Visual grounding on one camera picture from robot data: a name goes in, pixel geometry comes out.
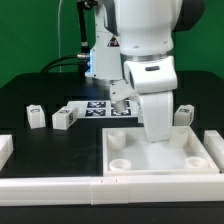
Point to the white square tabletop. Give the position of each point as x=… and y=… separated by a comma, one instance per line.
x=127, y=151

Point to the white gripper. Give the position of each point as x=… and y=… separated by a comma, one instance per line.
x=153, y=82

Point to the white left obstacle block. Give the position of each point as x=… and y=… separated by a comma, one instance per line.
x=6, y=149

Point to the white front obstacle bar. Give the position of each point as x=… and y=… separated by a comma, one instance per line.
x=111, y=190

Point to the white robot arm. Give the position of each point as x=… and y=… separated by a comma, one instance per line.
x=133, y=54

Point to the fiducial marker sheet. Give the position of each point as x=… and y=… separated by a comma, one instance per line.
x=103, y=109

